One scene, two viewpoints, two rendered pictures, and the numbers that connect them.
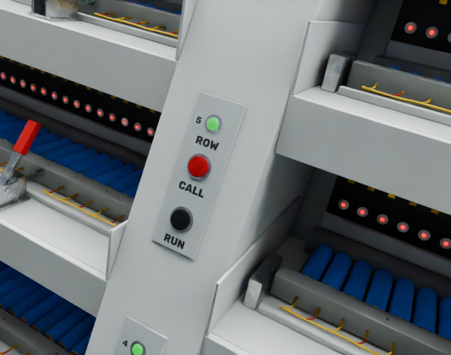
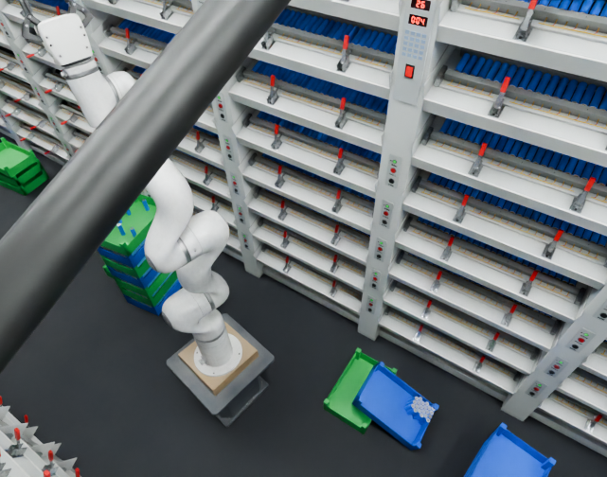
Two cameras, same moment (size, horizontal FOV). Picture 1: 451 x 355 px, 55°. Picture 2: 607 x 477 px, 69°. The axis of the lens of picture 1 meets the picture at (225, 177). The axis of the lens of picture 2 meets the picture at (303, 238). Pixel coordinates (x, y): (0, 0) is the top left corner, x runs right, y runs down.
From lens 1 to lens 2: 115 cm
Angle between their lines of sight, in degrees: 44
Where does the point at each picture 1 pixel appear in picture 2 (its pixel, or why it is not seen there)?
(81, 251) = (366, 184)
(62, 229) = (358, 177)
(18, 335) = (349, 198)
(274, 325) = (419, 196)
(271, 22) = (403, 140)
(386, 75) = (439, 138)
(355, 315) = (440, 192)
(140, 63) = (372, 144)
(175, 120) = (384, 159)
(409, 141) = (438, 167)
